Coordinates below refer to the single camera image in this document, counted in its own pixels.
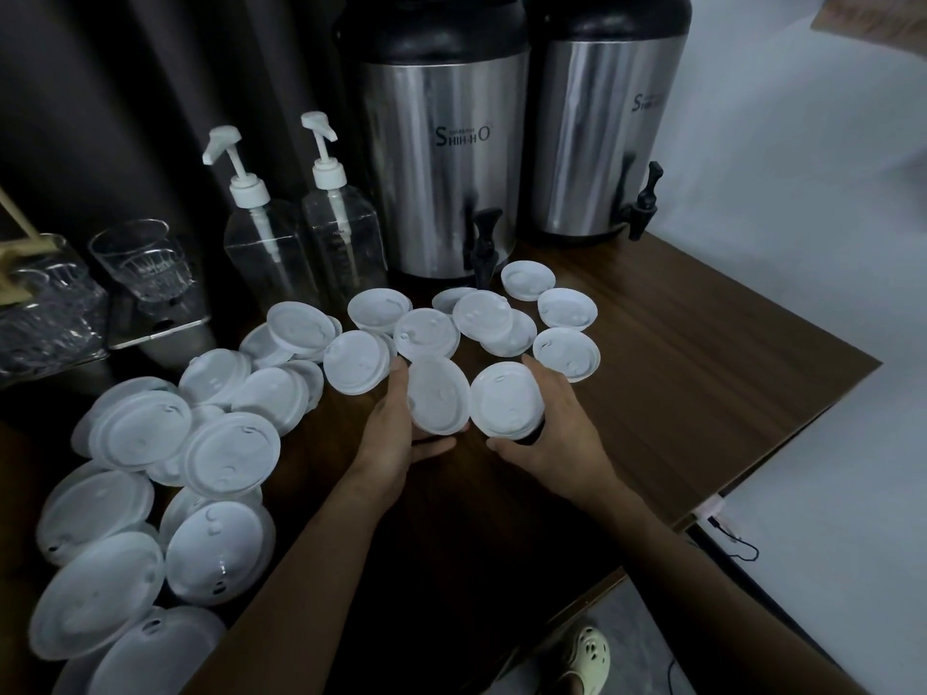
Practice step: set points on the person's right hand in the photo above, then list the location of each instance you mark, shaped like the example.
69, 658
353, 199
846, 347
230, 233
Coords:
568, 448

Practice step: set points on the person's left hand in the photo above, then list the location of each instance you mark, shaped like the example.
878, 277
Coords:
384, 448

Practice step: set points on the person's right thumb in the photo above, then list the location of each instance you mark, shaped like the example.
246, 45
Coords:
510, 448

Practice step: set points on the person's left thumb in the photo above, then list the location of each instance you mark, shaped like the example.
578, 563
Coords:
433, 449

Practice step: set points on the white plastic cup lid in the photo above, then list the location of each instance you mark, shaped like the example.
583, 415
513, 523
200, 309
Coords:
505, 401
438, 394

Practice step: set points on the person's right forearm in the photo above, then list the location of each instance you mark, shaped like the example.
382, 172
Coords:
695, 600

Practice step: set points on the person's left forearm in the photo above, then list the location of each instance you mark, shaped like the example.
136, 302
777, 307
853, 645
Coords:
304, 593

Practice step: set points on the white plug adapter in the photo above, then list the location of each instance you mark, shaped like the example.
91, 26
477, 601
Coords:
711, 508

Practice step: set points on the pile of white lids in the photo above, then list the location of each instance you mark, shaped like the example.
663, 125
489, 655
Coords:
217, 434

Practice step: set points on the pale green clog shoe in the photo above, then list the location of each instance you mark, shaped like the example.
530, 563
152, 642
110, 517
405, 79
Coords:
585, 655

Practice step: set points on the clear pump bottle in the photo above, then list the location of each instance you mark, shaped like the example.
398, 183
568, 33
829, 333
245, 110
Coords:
340, 224
261, 246

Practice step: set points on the steel drink dispenser black top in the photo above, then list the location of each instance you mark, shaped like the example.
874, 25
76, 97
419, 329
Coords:
442, 137
605, 122

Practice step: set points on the clear glass tumbler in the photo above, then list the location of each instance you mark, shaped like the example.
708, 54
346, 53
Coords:
145, 264

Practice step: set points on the clear glass jars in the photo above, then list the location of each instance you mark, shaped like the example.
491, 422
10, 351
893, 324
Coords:
51, 318

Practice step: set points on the dark curtain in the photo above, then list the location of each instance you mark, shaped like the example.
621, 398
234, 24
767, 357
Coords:
145, 86

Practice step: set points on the light wooden frame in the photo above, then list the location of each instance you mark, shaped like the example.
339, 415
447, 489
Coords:
22, 260

